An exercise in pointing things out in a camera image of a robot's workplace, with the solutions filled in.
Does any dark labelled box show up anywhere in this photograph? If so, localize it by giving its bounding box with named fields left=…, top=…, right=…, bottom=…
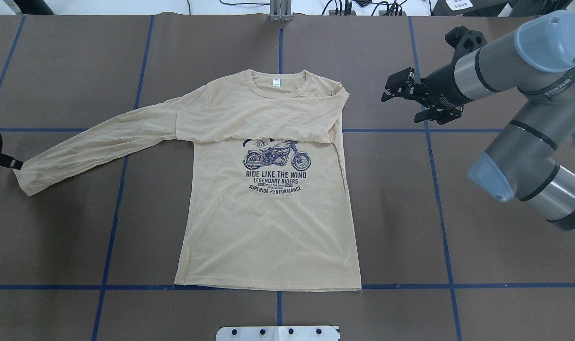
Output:
left=431, top=0, right=509, bottom=17

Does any aluminium frame post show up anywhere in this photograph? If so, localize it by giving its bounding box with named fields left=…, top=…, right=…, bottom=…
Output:
left=269, top=0, right=293, bottom=22

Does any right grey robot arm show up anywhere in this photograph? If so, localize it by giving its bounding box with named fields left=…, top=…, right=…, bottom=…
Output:
left=381, top=9, right=575, bottom=238

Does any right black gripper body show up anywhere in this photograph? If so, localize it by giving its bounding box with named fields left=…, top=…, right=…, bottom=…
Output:
left=396, top=66, right=463, bottom=124

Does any white metal base plate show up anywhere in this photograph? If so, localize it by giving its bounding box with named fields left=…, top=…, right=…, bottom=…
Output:
left=215, top=325, right=341, bottom=341

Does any beige long-sleeve printed t-shirt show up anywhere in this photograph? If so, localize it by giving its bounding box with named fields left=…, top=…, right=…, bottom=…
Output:
left=15, top=70, right=362, bottom=292

